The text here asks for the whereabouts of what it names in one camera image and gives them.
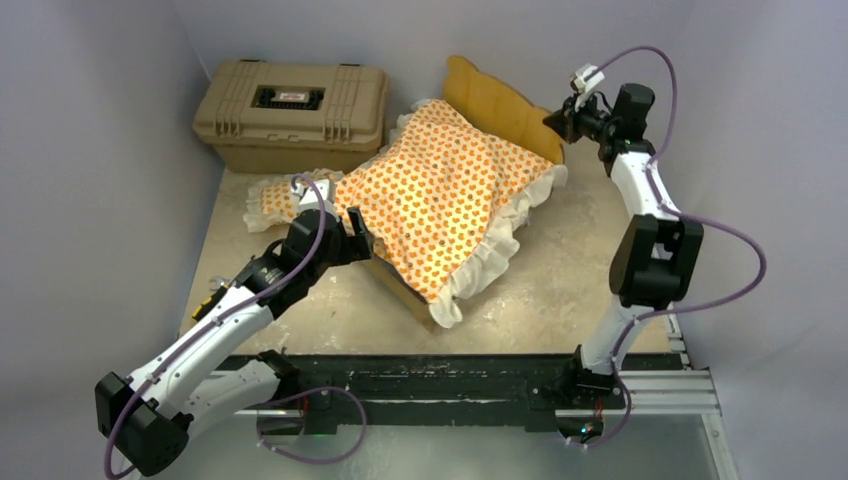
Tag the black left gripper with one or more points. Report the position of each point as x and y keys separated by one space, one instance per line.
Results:
x=356 y=247

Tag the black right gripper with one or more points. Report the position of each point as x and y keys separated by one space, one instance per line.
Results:
x=564 y=121

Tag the wooden pet bed frame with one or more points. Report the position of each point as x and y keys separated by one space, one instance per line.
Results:
x=491 y=106

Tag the orange patterned white blanket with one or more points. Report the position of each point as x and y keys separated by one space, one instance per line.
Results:
x=444 y=201

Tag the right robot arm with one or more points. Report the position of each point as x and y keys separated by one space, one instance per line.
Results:
x=654 y=262

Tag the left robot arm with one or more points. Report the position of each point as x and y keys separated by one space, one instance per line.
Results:
x=152 y=414

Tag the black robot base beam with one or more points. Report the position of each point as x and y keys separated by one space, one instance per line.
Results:
x=537 y=392

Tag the small orange patterned pillow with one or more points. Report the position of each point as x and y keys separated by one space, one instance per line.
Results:
x=275 y=201

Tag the silver open-end wrench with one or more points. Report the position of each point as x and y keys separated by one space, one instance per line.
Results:
x=218 y=282

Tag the tan plastic tool case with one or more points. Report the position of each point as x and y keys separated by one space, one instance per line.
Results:
x=267 y=118

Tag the yellow black screwdriver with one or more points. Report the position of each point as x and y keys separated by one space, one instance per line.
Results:
x=208 y=304

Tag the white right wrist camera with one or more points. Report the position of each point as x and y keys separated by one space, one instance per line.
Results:
x=584 y=82

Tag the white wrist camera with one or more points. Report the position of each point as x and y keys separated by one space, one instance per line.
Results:
x=584 y=82
x=314 y=195

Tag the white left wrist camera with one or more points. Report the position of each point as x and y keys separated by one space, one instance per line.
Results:
x=314 y=195

